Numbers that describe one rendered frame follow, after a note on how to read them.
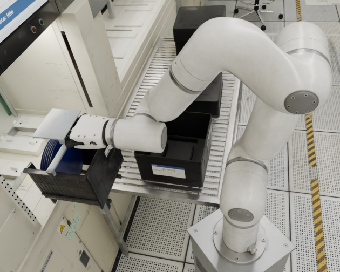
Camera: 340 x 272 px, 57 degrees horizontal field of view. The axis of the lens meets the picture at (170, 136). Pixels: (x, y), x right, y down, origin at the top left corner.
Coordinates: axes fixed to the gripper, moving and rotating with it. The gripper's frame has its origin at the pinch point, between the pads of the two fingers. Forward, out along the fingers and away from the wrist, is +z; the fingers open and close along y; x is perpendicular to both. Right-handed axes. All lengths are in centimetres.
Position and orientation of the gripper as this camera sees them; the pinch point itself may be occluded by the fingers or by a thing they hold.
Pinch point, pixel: (61, 128)
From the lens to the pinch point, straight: 98.1
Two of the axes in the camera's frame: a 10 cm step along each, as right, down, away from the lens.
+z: -9.7, -0.9, 2.4
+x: -1.1, -6.9, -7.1
